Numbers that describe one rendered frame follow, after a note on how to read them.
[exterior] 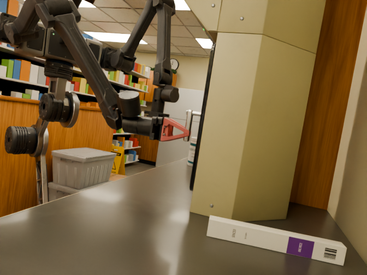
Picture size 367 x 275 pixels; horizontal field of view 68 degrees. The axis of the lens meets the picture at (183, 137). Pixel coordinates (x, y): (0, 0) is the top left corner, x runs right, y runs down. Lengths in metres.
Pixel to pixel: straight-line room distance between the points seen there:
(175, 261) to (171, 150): 5.47
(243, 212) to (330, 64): 0.62
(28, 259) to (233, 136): 0.49
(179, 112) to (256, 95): 5.21
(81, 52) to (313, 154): 0.84
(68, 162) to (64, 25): 2.12
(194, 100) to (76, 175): 3.52
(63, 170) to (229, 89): 2.48
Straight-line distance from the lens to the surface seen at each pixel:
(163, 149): 6.01
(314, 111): 1.07
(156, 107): 1.23
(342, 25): 1.14
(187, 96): 5.86
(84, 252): 0.51
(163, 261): 0.51
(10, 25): 1.31
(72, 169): 2.92
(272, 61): 0.74
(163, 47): 1.29
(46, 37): 1.54
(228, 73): 0.71
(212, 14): 0.76
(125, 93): 0.81
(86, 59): 0.91
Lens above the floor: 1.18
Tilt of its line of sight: 4 degrees down
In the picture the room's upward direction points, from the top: 9 degrees clockwise
